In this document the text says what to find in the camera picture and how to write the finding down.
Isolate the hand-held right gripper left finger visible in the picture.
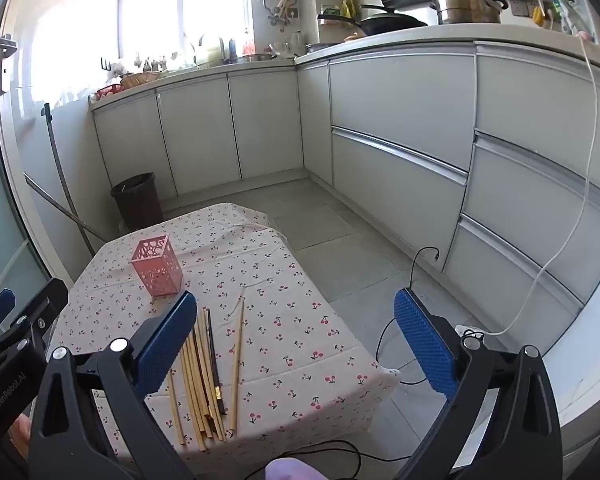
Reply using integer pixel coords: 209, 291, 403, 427
28, 290, 198, 480

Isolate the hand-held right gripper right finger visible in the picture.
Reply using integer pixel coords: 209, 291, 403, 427
393, 287, 563, 480

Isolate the black chopstick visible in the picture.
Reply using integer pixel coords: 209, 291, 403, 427
208, 308, 228, 416
205, 308, 223, 413

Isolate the bunch of bamboo chopsticks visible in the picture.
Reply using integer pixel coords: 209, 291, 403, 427
166, 307, 228, 453

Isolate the light bamboo chopstick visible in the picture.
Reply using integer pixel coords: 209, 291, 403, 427
228, 296, 246, 436

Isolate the pink perforated utensil holder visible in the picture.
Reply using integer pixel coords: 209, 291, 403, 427
129, 234, 185, 298

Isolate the thin grey rod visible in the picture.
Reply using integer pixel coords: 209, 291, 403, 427
24, 172, 108, 243

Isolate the frosted glass door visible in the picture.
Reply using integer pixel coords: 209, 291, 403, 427
0, 0, 56, 311

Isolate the cherry print tablecloth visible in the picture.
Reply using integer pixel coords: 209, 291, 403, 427
50, 202, 401, 466

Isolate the grey curved metal pole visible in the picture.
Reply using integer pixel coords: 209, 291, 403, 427
41, 102, 98, 256

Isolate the dark brown trash bin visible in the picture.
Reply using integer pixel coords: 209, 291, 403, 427
111, 172, 163, 233

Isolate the lilac cloth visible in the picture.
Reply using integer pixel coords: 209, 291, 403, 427
265, 457, 326, 480

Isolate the grey cabinet with doors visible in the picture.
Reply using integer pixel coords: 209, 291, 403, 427
91, 62, 306, 201

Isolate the grey cabinet with drawers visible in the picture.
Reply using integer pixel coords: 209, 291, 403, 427
295, 42, 600, 356

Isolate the wicker basket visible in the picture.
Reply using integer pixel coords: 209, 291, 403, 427
120, 72, 162, 87

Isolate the white kitchen countertop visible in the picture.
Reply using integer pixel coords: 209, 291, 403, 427
89, 22, 600, 111

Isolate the black wok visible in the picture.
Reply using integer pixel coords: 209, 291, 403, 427
359, 4, 428, 36

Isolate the kitchen window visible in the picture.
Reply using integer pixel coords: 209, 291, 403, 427
30, 0, 261, 106

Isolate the black frying pan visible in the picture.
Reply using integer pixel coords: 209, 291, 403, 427
317, 12, 366, 28

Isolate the stainless steel pot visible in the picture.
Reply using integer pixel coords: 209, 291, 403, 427
431, 0, 510, 26

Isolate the clear plastic bag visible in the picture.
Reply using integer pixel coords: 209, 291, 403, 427
550, 0, 593, 36

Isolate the black cable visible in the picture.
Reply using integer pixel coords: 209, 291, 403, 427
260, 440, 411, 466
377, 246, 441, 386

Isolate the white cable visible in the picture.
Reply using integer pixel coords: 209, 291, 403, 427
480, 35, 598, 338

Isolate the metal door handle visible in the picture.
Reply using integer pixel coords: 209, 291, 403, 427
0, 35, 18, 96

